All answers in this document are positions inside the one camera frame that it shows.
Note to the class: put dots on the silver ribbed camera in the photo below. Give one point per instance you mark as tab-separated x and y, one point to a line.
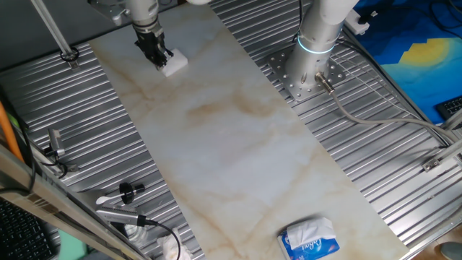
117	215

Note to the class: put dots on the blue yellow mat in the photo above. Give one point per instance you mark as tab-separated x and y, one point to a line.
415	65

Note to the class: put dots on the blue tissue pack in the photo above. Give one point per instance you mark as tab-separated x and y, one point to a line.
310	242

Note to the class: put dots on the black knob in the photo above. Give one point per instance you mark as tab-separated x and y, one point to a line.
127	192

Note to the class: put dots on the aluminium profile bar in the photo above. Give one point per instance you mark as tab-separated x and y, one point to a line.
451	151

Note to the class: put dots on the marble pattern slab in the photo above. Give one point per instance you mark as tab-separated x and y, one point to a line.
234	155

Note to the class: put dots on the metal corner bracket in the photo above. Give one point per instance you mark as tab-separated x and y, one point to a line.
430	165

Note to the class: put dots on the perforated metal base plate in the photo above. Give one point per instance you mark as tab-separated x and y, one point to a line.
299	90

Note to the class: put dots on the white plastic spoon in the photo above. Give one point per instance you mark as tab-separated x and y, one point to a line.
102	199

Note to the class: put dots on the wrist camera on grey bracket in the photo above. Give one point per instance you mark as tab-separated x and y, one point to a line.
110	9

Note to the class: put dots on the black keyboard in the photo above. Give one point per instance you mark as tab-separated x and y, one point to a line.
21	234
451	106

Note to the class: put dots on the metal clamp bracket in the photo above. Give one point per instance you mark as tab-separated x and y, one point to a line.
56	141

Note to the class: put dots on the white sponge block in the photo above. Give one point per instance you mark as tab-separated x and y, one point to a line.
177	63

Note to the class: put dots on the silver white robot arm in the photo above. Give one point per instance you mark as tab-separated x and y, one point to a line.
312	57

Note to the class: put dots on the aluminium frame beam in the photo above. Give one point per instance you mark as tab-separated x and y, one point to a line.
54	206

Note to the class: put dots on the crumpled white tissue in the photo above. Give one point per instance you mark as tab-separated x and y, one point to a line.
171	249

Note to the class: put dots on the small metal bracket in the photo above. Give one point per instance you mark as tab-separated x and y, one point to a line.
73	168

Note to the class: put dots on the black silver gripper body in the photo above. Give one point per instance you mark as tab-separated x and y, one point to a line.
149	39

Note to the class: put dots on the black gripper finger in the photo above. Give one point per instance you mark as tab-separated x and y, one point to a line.
161	62
168	54

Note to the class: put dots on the aluminium pole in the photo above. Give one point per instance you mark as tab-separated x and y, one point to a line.
54	30

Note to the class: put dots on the grey shoe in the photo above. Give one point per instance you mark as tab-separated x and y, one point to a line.
453	251

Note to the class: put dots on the orange tube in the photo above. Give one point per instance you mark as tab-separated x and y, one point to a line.
9	133

